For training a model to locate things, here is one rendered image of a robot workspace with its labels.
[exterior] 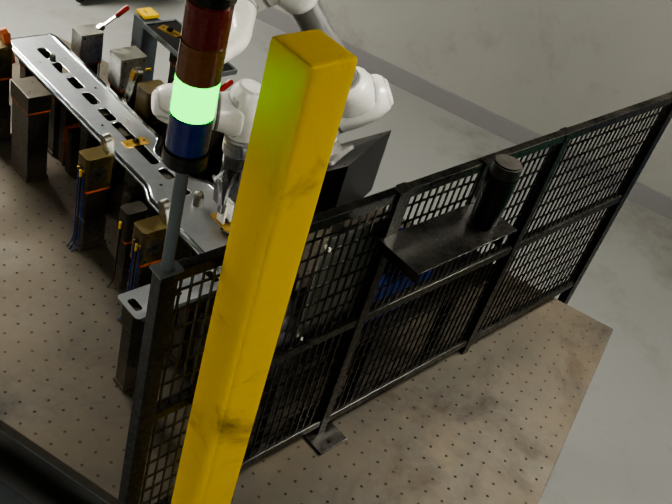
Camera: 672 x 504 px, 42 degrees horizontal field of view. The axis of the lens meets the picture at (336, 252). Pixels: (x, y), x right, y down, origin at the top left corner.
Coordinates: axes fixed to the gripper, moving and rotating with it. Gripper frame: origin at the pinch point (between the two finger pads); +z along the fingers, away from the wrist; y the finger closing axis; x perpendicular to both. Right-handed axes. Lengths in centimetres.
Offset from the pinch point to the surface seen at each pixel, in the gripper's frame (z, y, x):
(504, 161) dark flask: -54, -21, 64
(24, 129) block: 17, 21, -78
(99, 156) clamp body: 2.2, 17.6, -38.6
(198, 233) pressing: 6.6, 7.4, -1.1
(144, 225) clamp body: 2.1, 22.7, -5.9
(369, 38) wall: 86, -271, -191
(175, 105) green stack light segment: -83, 67, 56
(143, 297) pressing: 6.6, 35.1, 14.2
